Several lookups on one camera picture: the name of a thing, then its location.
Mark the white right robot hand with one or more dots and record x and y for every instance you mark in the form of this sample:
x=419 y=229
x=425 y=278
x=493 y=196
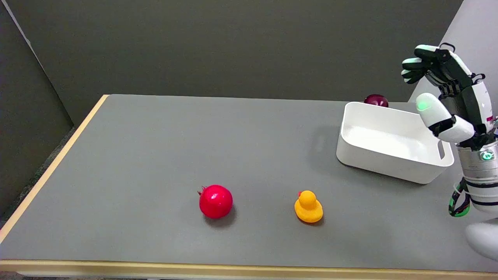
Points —
x=472 y=101

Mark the yellow rubber duck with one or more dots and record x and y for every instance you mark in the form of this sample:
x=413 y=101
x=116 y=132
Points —
x=308 y=207

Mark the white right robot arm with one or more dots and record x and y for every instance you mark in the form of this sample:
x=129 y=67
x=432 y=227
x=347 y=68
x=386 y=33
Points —
x=482 y=182

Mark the white plastic bin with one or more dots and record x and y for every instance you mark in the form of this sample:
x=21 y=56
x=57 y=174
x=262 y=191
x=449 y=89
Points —
x=393 y=142

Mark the dark purple round fruit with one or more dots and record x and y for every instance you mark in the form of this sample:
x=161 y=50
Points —
x=376 y=100

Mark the red pomegranate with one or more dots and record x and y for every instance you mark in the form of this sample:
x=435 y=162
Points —
x=215 y=201

